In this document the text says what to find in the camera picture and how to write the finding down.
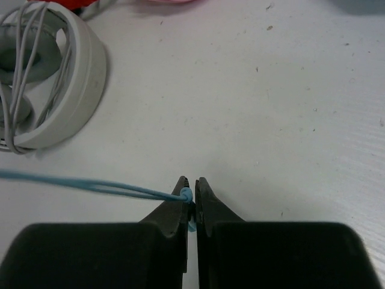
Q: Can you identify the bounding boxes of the white grey headphones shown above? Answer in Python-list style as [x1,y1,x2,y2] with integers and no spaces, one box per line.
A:
[1,1,107,155]

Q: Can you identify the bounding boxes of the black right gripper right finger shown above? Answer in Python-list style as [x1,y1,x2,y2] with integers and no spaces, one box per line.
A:
[195,178,381,288]

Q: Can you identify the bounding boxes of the pink blue cat-ear headphones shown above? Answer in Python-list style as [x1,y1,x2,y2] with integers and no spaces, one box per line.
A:
[0,169,197,233]

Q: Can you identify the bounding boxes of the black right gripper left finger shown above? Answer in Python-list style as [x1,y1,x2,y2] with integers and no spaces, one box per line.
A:
[0,175,190,289]

